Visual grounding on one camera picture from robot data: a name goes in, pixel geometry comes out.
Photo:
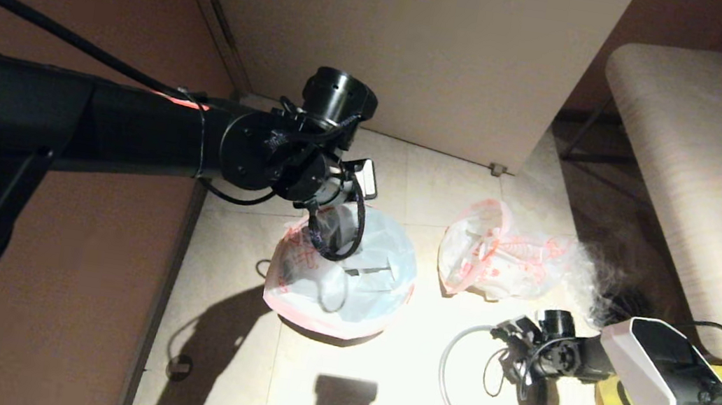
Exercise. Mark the red-printed plastic bag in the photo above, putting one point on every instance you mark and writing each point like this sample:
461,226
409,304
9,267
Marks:
502,251

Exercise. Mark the clear plastic bag dark contents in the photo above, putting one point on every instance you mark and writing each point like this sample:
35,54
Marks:
610,287

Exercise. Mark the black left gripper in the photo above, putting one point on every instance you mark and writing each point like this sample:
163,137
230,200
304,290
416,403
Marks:
315,175

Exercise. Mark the small metal door stop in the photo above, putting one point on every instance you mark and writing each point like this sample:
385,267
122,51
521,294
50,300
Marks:
497,170

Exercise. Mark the black cylindrical right wrist camera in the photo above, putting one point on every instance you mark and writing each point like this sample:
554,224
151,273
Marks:
557,322

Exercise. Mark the light wood-grain table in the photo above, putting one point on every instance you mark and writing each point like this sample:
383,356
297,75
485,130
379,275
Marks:
681,134

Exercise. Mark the black cylindrical left wrist camera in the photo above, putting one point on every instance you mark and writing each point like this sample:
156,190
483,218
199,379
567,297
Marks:
337,97

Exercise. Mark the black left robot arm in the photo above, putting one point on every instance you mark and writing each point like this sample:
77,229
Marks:
26,120

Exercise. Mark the white trash bag red trim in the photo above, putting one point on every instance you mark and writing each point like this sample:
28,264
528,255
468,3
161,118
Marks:
363,287

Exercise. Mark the black cylindrical wrist camera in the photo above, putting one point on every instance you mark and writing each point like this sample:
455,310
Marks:
557,322
337,97

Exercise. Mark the small round grey floor disc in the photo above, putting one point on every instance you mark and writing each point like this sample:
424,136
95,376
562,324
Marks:
179,367

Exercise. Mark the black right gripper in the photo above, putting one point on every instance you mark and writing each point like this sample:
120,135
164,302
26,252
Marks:
554,360

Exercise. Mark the white door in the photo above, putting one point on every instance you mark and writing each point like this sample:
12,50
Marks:
398,38

